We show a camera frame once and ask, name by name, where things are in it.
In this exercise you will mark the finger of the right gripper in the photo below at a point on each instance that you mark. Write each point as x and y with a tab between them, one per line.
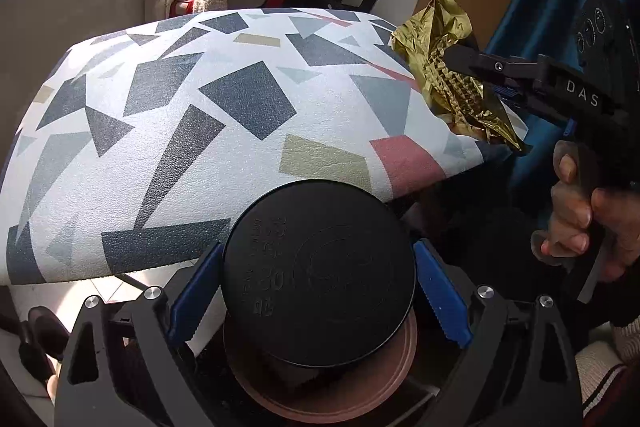
509	93
474	63

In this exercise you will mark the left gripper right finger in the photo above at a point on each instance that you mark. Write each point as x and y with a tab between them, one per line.
516	367

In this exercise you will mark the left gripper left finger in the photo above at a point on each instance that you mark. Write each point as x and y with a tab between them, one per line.
126	363

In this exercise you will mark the gold foil wrapper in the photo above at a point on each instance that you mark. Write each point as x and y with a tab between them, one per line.
466	106

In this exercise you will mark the black round lid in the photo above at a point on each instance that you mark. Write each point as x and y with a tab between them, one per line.
318	273

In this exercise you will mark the brown round trash bin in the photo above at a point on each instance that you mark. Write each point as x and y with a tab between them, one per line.
322	396

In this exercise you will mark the person's right hand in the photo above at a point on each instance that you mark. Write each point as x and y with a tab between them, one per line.
574	210

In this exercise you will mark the black shoe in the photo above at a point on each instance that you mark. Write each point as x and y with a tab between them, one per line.
43	336

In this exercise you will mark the geometric patterned table cover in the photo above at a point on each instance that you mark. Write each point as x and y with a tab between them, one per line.
143	146

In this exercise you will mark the black camera box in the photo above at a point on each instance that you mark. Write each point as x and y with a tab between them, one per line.
606	49

